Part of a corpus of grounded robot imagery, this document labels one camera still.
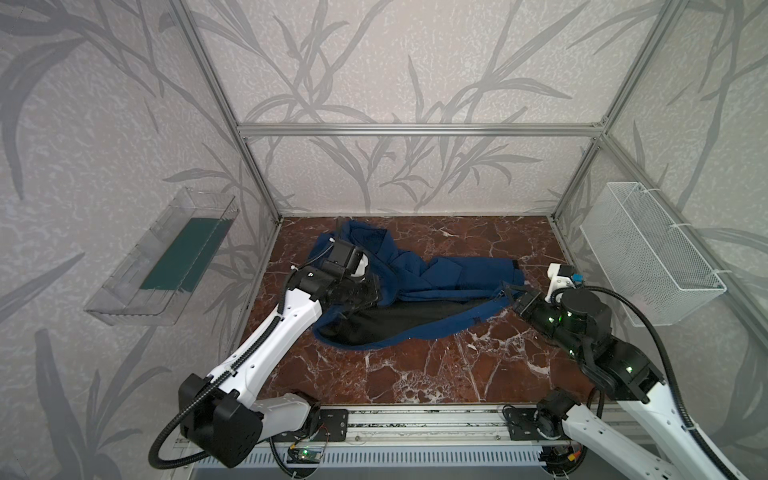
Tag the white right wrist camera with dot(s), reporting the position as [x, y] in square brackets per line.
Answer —
[561, 276]

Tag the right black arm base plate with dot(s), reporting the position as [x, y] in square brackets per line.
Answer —
[530, 423]

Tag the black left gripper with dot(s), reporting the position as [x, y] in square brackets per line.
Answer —
[365, 291]

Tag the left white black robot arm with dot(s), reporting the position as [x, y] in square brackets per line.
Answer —
[220, 415]

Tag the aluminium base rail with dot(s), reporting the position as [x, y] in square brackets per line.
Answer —
[422, 425]

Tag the blue zip jacket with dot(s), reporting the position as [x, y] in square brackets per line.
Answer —
[418, 299]

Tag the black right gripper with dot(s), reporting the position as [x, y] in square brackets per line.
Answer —
[522, 299]

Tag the white wire mesh basket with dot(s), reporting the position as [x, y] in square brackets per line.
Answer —
[646, 256]

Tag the green mat in tray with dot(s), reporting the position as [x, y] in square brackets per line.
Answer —
[184, 263]

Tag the clear plastic wall tray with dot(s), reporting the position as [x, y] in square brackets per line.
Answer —
[120, 301]

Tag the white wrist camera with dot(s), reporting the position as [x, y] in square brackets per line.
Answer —
[346, 260]
[561, 276]

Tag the aluminium frame struts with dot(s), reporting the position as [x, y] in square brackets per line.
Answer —
[508, 107]

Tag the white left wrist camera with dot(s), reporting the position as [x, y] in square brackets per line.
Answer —
[346, 260]

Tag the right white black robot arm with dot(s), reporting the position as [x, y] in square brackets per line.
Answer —
[578, 321]

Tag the green circuit board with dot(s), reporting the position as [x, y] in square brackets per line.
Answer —
[304, 455]

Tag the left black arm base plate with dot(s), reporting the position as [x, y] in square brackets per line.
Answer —
[325, 424]

